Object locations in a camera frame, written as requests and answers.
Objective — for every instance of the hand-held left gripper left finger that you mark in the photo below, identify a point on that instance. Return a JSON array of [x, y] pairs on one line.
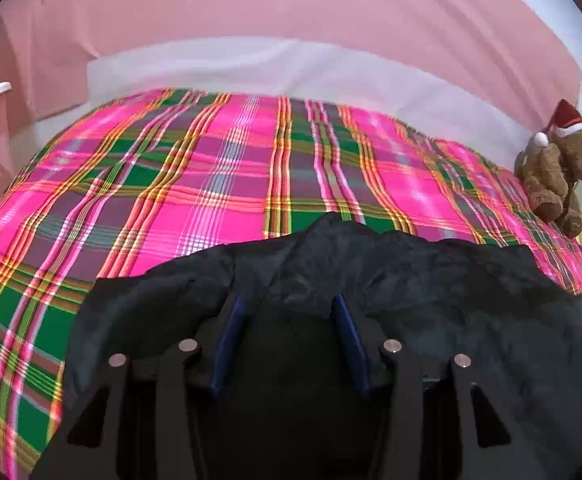
[[231, 330]]

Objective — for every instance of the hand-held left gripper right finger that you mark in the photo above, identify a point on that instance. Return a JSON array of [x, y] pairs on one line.
[[348, 340]]

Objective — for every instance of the brown teddy bear santa hat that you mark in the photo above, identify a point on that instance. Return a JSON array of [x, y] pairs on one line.
[[551, 175]]

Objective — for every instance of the black puffer jacket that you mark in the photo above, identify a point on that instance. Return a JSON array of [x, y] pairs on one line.
[[446, 280]]

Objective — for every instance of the pink plaid blanket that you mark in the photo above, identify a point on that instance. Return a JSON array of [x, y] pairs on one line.
[[171, 185]]

